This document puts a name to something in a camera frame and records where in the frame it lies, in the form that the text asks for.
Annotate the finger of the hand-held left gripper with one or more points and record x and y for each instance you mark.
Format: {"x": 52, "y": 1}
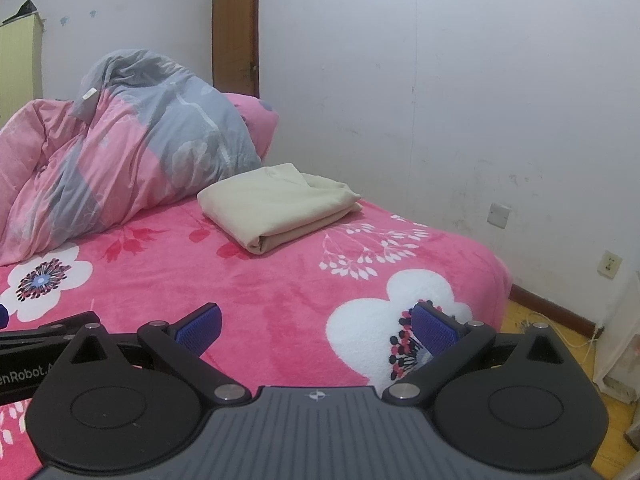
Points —
{"x": 45, "y": 332}
{"x": 2, "y": 316}

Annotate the pink grey floral quilt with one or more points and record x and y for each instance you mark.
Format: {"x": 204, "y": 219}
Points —
{"x": 125, "y": 150}

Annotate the brown baseboard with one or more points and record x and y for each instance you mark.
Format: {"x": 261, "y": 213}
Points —
{"x": 550, "y": 307}

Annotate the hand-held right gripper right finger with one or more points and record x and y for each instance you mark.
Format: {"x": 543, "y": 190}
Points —
{"x": 432, "y": 330}

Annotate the white wall socket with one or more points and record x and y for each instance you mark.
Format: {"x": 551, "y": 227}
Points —
{"x": 610, "y": 264}

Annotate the brown wooden door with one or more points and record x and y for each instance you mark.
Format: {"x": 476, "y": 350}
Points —
{"x": 237, "y": 30}

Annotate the white wall switch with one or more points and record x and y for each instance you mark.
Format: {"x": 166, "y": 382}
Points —
{"x": 499, "y": 215}

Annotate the black bag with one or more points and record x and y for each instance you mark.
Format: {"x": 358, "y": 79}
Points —
{"x": 22, "y": 11}

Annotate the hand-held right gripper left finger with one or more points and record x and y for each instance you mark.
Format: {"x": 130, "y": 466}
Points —
{"x": 200, "y": 330}

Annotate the beige zip jacket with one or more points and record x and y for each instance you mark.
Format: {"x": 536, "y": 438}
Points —
{"x": 270, "y": 205}

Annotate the pale yellow wardrobe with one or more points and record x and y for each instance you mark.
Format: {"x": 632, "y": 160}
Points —
{"x": 20, "y": 70}

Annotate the pink pillow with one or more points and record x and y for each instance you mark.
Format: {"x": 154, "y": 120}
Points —
{"x": 257, "y": 120}

